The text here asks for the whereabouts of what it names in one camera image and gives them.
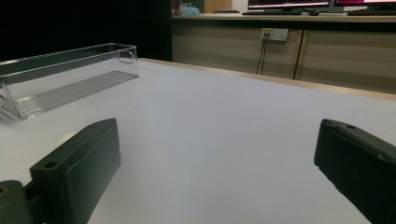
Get white wall socket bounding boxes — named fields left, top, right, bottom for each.
left=261, top=27, right=290, bottom=42

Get light blue cloth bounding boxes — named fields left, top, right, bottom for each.
left=180, top=7, right=201, bottom=17

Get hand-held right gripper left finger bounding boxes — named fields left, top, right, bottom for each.
left=29, top=118, right=121, bottom=224

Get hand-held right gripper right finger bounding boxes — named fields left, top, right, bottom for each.
left=313, top=119, right=396, bottom=224

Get black keyboard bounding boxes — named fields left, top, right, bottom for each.
left=242, top=9, right=304, bottom=16
left=346, top=9, right=396, bottom=17

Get computer monitor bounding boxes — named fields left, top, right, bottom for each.
left=247, top=0, right=331, bottom=11
left=333, top=0, right=396, bottom=7

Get white table mat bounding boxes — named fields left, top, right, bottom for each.
left=0, top=59, right=396, bottom=224

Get clear plastic egg container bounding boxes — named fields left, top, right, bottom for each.
left=0, top=42, right=140, bottom=120

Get black power cable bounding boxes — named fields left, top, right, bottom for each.
left=255, top=34, right=266, bottom=76
left=261, top=34, right=271, bottom=76

